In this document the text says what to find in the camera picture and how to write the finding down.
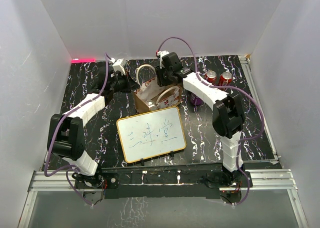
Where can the aluminium frame rail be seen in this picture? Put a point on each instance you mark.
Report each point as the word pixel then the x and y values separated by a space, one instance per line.
pixel 52 203

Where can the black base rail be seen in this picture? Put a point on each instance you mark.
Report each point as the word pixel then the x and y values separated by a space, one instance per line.
pixel 191 180

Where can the printed canvas tote bag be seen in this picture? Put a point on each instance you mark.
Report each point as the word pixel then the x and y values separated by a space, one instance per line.
pixel 163 97

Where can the red cola can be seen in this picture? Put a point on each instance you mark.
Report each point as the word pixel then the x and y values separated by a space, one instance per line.
pixel 225 79
pixel 211 77

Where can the pink tape strip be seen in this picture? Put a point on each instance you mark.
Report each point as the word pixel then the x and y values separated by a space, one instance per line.
pixel 85 60

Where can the purple soda can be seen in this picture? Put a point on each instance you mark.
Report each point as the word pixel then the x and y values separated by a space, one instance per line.
pixel 195 101
pixel 151 105

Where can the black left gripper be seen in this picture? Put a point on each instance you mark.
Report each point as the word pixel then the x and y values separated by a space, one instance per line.
pixel 131 85

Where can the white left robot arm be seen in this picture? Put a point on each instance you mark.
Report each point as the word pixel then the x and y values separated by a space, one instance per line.
pixel 66 137

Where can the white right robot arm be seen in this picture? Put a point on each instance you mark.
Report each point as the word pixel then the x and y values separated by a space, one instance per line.
pixel 227 111

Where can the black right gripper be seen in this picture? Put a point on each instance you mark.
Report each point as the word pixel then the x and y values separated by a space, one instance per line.
pixel 159 70

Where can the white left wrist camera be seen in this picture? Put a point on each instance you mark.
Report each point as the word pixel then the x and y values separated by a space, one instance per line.
pixel 119 65

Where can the yellow framed whiteboard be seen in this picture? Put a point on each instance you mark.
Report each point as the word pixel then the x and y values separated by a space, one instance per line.
pixel 152 134

